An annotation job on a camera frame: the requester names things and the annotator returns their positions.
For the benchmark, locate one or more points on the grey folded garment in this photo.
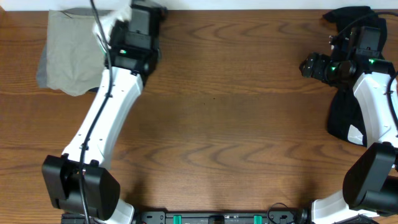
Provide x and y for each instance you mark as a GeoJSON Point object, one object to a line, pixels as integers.
{"type": "Point", "coordinates": [42, 71]}

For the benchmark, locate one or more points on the black logo t-shirt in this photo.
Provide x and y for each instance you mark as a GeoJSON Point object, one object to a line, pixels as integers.
{"type": "Point", "coordinates": [345, 119]}

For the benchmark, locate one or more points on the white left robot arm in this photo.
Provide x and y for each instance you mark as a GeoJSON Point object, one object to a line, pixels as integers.
{"type": "Point", "coordinates": [79, 180]}

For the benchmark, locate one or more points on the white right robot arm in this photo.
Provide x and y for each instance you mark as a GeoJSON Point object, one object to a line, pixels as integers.
{"type": "Point", "coordinates": [368, 189]}

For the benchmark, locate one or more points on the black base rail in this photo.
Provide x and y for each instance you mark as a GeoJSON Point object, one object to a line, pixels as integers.
{"type": "Point", "coordinates": [273, 215]}

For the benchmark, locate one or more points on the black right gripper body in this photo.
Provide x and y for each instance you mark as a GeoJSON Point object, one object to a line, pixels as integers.
{"type": "Point", "coordinates": [320, 68]}

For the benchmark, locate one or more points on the white printed t-shirt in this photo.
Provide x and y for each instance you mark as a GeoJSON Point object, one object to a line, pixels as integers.
{"type": "Point", "coordinates": [103, 25]}

